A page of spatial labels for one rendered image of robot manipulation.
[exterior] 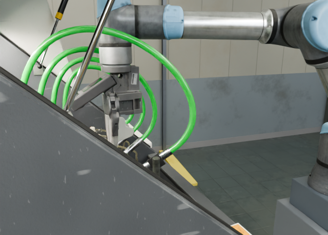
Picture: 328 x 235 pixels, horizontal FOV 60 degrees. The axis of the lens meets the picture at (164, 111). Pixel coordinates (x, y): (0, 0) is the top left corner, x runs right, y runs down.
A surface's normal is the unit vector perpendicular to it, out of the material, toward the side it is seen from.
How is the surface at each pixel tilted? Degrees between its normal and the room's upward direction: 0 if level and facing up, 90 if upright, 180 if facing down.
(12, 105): 90
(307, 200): 90
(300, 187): 90
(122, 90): 90
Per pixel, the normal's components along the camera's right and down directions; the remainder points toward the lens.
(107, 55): -0.35, 0.24
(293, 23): -0.99, -0.03
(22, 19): 0.43, 0.24
